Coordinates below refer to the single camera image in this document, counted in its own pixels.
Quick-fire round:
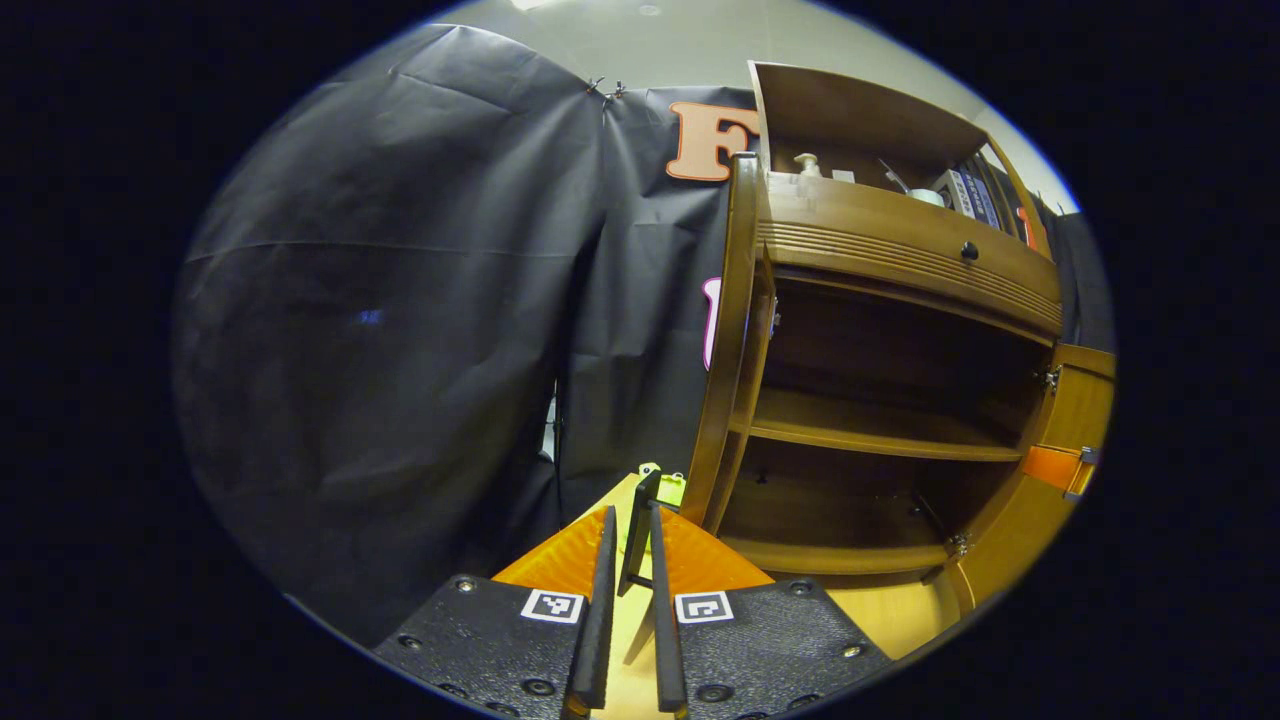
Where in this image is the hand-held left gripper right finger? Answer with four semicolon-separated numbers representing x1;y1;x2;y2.
648;499;894;720

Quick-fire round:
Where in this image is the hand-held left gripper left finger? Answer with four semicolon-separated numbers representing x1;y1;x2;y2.
373;504;619;720

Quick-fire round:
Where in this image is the black door handle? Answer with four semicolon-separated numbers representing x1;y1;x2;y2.
618;468;664;597

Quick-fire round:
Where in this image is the wooden double-door shoe cabinet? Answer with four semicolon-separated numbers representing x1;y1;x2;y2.
680;60;1116;661

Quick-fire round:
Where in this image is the wooden inner cabinet shelf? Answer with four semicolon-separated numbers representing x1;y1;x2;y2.
748;388;1027;464

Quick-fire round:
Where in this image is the wooden cabinet drawer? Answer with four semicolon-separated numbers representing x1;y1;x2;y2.
755;172;1064;346

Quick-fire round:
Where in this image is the white book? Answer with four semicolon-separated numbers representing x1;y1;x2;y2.
933;169;976;217

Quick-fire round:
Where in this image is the black backdrop cloth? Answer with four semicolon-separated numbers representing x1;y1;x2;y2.
172;25;1116;646

